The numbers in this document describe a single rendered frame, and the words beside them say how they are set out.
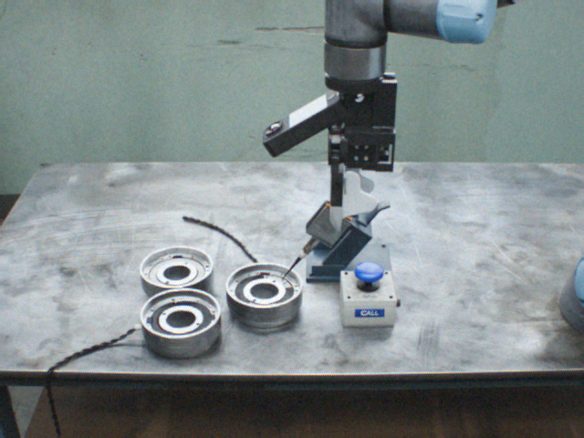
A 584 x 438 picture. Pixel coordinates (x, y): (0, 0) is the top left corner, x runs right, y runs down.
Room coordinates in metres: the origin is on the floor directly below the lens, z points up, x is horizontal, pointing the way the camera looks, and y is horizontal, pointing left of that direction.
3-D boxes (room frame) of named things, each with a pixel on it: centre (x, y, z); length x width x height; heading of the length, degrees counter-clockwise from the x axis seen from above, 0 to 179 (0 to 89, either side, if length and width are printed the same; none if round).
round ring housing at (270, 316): (0.83, 0.03, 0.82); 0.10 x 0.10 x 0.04
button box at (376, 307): (0.82, -0.11, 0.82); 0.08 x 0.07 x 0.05; 90
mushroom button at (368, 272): (0.82, -0.11, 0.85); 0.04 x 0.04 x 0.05
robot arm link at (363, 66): (0.86, -0.08, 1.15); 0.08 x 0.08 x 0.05
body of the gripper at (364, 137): (0.85, -0.09, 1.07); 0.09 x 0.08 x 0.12; 88
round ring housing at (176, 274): (0.87, 0.16, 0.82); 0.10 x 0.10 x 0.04
